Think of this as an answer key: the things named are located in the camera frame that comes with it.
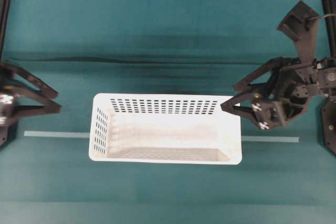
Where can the white perforated plastic basket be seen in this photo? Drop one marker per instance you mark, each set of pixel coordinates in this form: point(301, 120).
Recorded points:
point(164, 128)

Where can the black aluminium frame rail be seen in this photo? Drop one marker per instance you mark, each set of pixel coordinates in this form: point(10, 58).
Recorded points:
point(4, 8)

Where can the black right frame rail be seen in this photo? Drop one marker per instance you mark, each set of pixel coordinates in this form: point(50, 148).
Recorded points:
point(329, 8)

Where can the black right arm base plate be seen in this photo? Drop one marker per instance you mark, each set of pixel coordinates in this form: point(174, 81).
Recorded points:
point(327, 125)

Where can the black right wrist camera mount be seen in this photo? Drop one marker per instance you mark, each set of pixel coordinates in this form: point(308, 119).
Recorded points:
point(301, 26)

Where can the light green tape strip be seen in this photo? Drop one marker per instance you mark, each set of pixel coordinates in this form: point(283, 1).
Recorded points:
point(267, 139)

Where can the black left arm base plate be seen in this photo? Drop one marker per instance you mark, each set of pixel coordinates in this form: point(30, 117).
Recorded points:
point(8, 134)

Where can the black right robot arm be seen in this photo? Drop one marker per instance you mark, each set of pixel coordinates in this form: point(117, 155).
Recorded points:
point(325, 78)

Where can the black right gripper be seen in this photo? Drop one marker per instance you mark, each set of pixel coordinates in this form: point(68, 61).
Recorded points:
point(279, 100)

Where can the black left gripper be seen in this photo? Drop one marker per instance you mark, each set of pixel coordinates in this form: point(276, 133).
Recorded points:
point(10, 112)

